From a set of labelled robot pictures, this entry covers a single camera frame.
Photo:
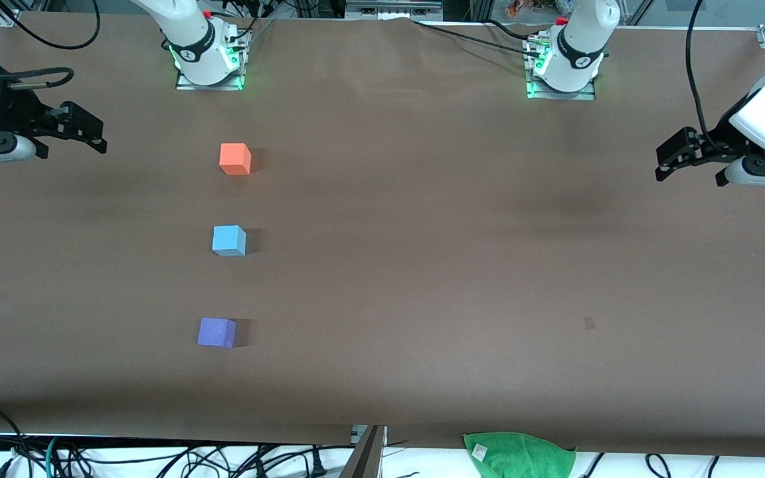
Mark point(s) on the blue foam block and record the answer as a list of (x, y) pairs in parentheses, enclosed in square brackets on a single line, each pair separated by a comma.
[(228, 240)]

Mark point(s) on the grey metal post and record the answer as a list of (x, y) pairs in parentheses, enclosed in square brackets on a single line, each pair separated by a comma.
[(366, 455)]

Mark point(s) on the brown table cover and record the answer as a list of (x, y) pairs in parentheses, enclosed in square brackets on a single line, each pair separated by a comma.
[(382, 265)]

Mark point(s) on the orange foam block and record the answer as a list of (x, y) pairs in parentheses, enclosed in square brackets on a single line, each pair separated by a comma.
[(234, 158)]

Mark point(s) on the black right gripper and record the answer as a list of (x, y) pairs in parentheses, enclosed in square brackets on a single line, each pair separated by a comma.
[(16, 113)]

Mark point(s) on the silver background device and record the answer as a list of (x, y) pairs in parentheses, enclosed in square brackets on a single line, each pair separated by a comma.
[(392, 8)]

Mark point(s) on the green cloth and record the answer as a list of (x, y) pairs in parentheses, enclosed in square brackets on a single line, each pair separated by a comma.
[(518, 455)]

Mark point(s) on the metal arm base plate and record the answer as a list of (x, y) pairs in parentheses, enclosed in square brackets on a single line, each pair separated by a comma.
[(534, 89), (240, 73)]

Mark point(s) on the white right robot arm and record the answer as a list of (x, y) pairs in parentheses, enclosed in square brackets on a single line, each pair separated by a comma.
[(191, 40)]

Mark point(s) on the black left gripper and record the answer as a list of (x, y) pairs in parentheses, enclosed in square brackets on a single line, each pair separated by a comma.
[(712, 145)]

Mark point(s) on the purple foam block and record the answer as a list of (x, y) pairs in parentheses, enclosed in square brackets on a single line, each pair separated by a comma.
[(215, 332)]

